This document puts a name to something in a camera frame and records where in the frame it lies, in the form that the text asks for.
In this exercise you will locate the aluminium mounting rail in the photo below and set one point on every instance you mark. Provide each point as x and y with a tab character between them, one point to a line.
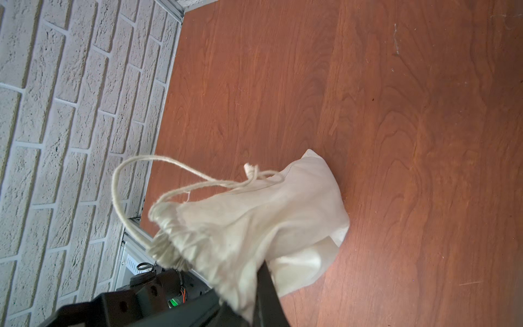
131	253

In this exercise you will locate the cream cloth drawstring bag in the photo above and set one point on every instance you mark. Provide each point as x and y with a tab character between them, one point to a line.
294	221

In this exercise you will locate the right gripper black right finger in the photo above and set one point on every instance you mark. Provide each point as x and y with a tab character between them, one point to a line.
268	310

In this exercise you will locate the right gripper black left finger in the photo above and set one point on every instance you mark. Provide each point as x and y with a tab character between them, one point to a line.
147	307

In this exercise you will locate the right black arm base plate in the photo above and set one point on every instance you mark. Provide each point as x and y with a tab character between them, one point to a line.
170	286

